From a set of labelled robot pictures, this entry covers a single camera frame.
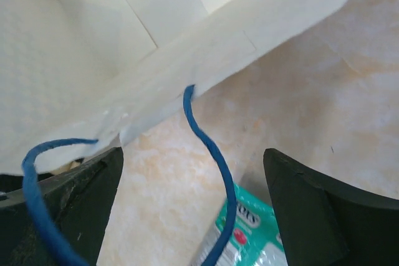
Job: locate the blue checkered paper bag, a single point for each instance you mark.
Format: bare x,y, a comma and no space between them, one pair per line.
109,70

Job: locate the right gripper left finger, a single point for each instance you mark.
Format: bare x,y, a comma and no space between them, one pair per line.
79,201

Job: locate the teal snack packet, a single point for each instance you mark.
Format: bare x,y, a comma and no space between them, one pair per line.
255,239

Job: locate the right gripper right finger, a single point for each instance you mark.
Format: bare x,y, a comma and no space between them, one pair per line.
324,221

